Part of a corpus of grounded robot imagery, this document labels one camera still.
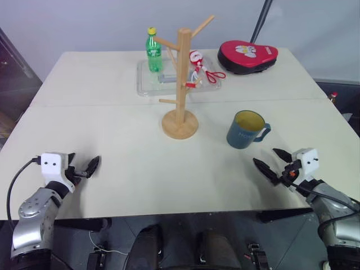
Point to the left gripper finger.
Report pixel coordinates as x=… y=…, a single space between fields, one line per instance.
x=71 y=158
x=94 y=166

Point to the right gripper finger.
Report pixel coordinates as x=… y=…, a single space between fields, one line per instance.
x=265 y=170
x=282 y=155

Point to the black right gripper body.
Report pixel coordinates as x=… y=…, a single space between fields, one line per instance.
x=289 y=171

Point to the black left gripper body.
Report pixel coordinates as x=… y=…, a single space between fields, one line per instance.
x=72 y=174

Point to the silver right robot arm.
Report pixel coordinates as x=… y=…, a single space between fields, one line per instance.
x=334 y=213

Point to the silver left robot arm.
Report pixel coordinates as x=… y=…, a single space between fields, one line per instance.
x=33 y=211

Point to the wooden mug tree stand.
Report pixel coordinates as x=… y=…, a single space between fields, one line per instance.
x=181 y=112

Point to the blue mug with yellow inside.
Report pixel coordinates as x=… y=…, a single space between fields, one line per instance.
x=242 y=135

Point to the dark equipment with red knob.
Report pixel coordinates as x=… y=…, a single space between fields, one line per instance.
x=341 y=95

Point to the black floor device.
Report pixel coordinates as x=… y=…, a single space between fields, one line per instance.
x=257 y=257
x=97 y=260

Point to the dark cabinet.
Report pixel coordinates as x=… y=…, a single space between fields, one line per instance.
x=15 y=84

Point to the dark rounded shape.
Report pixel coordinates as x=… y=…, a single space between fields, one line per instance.
x=147 y=247
x=218 y=250

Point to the clear plastic tray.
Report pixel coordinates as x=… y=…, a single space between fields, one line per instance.
x=149 y=84

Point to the red black zip case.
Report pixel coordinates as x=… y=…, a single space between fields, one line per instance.
x=247 y=57

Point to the red tape marker on peg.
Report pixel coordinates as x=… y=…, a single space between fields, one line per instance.
x=190 y=84

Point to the grey small box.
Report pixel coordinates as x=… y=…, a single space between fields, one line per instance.
x=167 y=78

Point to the green plastic soda bottle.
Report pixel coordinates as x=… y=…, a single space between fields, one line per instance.
x=154 y=56

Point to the black tripod pole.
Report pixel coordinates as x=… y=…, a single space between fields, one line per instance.
x=260 y=19

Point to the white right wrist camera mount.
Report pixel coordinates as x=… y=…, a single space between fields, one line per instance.
x=308 y=161

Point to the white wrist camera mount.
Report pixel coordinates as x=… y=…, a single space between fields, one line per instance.
x=308 y=161
x=52 y=167

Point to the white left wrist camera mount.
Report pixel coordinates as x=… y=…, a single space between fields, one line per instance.
x=52 y=167

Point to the black table bracket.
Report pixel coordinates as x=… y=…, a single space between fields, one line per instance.
x=81 y=224
x=281 y=215

